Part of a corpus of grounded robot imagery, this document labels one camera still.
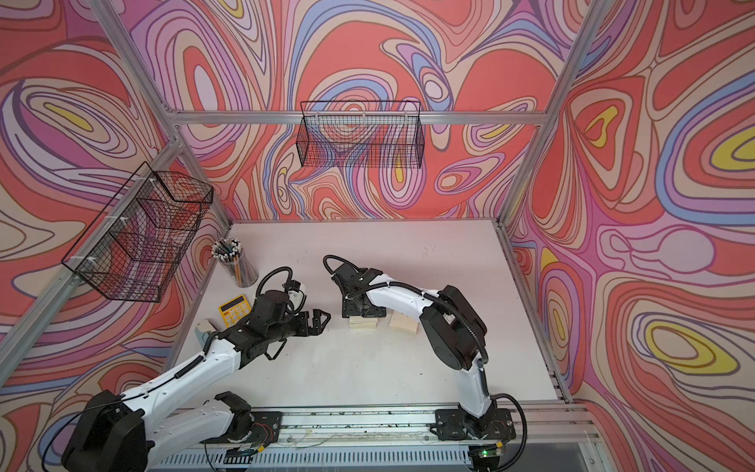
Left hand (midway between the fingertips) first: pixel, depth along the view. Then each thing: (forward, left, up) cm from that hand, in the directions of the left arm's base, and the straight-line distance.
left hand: (322, 318), depth 83 cm
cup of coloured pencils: (+19, +31, +7) cm, 37 cm away
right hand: (+3, -11, -7) cm, 14 cm away
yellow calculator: (+7, +30, -8) cm, 32 cm away
